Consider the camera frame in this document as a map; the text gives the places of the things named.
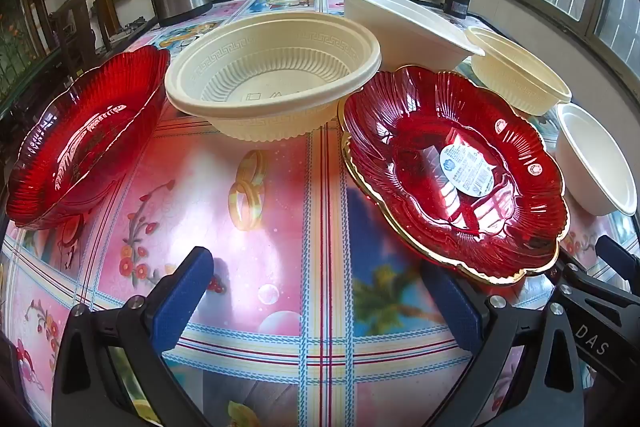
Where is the framed flower painting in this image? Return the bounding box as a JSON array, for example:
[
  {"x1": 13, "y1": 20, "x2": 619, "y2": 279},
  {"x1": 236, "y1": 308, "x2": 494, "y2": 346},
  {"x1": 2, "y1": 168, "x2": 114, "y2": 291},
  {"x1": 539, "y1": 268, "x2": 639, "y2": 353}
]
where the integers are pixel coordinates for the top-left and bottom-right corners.
[{"x1": 0, "y1": 0, "x2": 41, "y2": 98}]

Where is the large white bowl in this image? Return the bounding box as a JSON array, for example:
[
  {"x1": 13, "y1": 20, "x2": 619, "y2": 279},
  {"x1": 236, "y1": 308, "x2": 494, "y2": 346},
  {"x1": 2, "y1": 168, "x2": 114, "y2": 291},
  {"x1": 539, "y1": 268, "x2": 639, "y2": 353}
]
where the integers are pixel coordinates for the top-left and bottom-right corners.
[{"x1": 333, "y1": 0, "x2": 486, "y2": 72}]

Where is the large cream patterned bowl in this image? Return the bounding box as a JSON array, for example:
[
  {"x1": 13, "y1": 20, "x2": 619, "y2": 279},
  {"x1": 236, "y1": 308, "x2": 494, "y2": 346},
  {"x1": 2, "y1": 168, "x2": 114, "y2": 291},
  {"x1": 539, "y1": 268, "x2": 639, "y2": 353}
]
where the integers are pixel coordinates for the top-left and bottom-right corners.
[{"x1": 164, "y1": 11, "x2": 383, "y2": 142}]

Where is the red ribbed plate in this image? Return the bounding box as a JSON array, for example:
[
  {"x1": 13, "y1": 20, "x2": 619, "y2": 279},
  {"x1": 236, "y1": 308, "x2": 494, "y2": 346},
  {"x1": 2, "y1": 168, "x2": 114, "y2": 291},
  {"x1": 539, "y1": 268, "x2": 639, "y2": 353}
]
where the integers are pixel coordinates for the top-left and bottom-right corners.
[{"x1": 6, "y1": 45, "x2": 172, "y2": 230}]

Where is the red plate with white sticker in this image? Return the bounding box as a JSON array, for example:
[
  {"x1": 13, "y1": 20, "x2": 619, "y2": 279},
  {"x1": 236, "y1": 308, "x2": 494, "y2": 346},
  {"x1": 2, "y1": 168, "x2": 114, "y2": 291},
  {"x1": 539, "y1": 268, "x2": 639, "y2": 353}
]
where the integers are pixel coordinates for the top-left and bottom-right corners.
[{"x1": 342, "y1": 66, "x2": 570, "y2": 275}]

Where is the red gold-rimmed plate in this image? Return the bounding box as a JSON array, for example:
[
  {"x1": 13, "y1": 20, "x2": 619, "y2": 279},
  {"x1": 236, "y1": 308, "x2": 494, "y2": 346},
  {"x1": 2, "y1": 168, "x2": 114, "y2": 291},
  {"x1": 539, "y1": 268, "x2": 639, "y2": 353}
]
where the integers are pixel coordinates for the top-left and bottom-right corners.
[{"x1": 339, "y1": 117, "x2": 561, "y2": 288}]

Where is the small cream bowl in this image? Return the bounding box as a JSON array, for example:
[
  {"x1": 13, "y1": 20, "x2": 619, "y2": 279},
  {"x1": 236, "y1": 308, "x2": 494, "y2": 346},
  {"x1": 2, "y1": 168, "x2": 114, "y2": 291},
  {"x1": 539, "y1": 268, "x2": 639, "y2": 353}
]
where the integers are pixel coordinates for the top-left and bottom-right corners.
[{"x1": 465, "y1": 27, "x2": 572, "y2": 116}]

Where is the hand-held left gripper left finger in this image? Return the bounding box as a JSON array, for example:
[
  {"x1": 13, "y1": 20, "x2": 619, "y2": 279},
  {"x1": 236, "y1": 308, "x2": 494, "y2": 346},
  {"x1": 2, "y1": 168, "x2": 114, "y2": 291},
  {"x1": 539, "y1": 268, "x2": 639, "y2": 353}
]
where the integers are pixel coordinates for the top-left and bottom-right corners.
[{"x1": 51, "y1": 246, "x2": 216, "y2": 427}]

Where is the printed plastic tablecloth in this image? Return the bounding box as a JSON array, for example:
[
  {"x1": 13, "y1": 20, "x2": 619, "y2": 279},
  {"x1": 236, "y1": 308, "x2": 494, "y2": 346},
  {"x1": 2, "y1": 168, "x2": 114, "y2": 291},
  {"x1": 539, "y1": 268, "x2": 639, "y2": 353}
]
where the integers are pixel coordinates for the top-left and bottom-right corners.
[{"x1": 0, "y1": 0, "x2": 640, "y2": 427}]

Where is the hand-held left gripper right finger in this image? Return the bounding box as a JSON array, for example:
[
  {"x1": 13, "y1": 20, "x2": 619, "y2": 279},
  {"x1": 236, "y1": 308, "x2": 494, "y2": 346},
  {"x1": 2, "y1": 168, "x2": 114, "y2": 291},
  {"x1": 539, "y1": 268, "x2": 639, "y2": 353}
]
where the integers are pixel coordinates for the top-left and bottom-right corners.
[{"x1": 424, "y1": 264, "x2": 585, "y2": 427}]

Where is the small white bowl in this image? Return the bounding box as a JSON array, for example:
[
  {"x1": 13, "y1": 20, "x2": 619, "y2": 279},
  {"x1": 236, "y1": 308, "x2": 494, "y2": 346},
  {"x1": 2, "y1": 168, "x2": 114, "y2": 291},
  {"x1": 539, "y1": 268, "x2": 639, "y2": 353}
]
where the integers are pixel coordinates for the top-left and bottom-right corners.
[{"x1": 555, "y1": 103, "x2": 638, "y2": 217}]

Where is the dark wooden chair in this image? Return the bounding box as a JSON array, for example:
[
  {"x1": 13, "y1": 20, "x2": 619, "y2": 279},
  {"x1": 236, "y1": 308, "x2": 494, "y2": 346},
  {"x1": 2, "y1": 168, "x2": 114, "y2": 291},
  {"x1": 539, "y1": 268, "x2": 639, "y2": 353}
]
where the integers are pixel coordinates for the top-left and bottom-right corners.
[{"x1": 50, "y1": 0, "x2": 108, "y2": 58}]

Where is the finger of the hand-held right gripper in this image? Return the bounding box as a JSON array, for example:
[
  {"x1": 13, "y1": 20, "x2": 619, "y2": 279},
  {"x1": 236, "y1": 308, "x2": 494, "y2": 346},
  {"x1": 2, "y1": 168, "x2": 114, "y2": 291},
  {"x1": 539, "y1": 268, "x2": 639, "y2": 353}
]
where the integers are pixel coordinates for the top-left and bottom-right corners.
[
  {"x1": 547, "y1": 257, "x2": 640, "y2": 383},
  {"x1": 595, "y1": 234, "x2": 640, "y2": 290}
]

